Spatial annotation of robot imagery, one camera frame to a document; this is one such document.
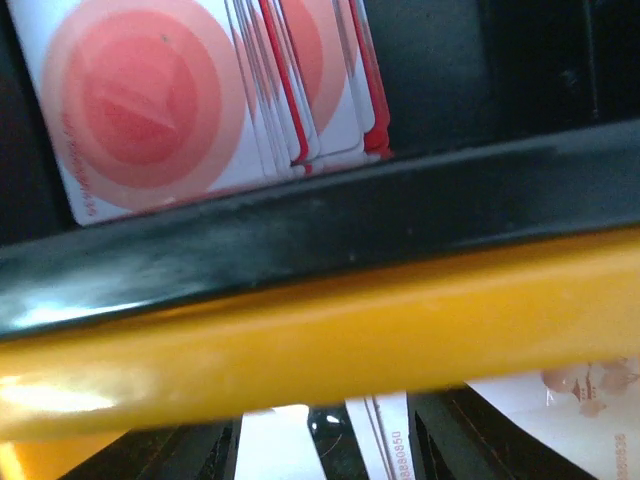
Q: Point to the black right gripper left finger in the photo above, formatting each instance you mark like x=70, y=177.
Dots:
x=204, y=451

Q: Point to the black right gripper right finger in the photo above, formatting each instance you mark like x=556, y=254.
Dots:
x=456, y=434

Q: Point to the white pink card stack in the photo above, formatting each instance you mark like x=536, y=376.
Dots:
x=588, y=414

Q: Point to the white red card in bin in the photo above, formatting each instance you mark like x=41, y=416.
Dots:
x=154, y=103

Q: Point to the orange bin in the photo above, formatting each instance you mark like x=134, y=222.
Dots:
x=428, y=326

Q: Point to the black bin far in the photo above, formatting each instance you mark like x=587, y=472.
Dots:
x=511, y=121

